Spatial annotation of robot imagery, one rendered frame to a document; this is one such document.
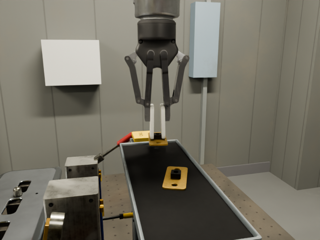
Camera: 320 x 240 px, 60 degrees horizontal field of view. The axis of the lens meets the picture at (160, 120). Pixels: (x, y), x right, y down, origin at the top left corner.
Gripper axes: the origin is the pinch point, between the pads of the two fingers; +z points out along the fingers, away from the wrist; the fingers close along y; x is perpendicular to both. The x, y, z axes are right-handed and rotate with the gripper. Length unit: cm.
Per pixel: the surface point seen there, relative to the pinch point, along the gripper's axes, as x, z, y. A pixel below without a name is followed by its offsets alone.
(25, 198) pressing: -10.2, 22.7, 33.8
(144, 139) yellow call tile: -9.9, 7.2, 2.7
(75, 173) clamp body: -16.9, 19.0, 22.3
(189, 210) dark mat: 23.1, 6.9, -2.9
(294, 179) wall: -190, 114, -151
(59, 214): 14.4, 12.0, 17.5
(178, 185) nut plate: 16.5, 6.6, -2.4
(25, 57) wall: -186, -9, 97
